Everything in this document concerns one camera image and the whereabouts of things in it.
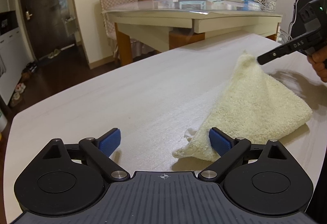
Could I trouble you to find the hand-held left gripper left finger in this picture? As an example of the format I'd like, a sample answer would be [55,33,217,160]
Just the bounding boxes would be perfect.
[41,128,131,182]

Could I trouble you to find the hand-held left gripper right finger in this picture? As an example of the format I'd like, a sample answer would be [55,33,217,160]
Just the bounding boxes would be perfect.
[198,127,287,182]

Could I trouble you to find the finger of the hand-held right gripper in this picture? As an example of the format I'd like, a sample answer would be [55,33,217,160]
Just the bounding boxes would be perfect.
[256,30,317,65]

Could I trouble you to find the cream terry towel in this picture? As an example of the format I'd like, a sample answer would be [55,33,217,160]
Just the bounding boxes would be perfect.
[172,50,313,162]

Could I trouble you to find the person's right hand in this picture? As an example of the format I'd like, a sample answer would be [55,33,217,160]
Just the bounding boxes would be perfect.
[307,45,327,83]

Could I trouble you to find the pair of light shoes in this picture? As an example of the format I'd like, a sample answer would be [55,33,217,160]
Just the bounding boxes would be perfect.
[10,82,27,108]

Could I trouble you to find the pair of light slippers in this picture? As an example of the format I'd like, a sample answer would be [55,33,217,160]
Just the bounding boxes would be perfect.
[45,49,62,59]

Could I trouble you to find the pair of dark shoes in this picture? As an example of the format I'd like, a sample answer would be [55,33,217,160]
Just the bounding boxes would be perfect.
[21,62,39,79]

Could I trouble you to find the white bin on door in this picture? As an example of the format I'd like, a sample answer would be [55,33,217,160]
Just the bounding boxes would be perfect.
[62,16,78,38]

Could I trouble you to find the dining table with glass top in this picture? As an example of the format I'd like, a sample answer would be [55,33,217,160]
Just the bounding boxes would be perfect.
[103,0,284,66]

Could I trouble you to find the white cabinet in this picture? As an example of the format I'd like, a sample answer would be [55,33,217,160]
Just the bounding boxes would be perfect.
[0,9,29,106]

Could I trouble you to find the dark brown door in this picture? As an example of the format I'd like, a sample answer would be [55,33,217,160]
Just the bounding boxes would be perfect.
[16,0,83,61]

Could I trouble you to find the black appliance on cabinet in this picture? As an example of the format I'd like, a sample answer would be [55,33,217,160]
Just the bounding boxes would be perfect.
[0,11,19,36]

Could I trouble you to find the white cables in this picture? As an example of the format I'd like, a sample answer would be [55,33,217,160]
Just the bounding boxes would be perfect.
[277,29,292,44]

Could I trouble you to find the white wire basket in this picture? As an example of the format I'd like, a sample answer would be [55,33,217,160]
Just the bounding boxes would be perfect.
[260,0,277,10]

